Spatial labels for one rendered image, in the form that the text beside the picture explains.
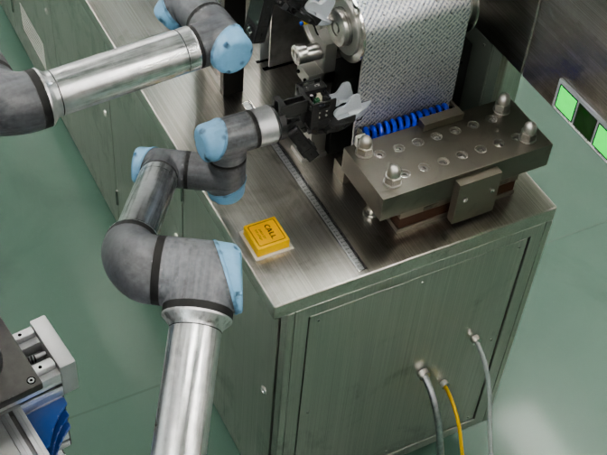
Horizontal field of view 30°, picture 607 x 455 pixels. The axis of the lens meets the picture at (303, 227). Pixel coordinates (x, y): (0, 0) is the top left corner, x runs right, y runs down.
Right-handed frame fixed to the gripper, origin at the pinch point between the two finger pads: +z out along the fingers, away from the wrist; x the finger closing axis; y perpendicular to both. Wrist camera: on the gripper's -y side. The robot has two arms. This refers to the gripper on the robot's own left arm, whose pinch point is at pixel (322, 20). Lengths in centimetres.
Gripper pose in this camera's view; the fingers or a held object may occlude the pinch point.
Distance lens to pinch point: 219.3
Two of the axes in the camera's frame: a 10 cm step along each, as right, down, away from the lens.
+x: -4.5, -6.7, 5.9
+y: 6.2, -7.1, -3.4
